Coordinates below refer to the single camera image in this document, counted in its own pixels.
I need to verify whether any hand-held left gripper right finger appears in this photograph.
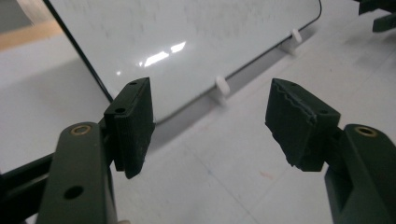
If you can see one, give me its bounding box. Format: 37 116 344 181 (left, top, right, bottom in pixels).
264 77 341 173

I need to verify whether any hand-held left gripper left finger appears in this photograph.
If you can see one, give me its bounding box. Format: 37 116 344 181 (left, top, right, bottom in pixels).
104 77 156 180

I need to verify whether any white whiteboard holder clip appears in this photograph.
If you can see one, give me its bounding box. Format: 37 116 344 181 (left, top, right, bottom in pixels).
290 28 304 45
214 75 232 96

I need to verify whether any white table cover sheet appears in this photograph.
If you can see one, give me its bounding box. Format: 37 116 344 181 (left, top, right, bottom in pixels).
0 0 396 224

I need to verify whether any white whiteboard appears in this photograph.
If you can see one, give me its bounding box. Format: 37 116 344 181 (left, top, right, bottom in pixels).
43 0 323 124

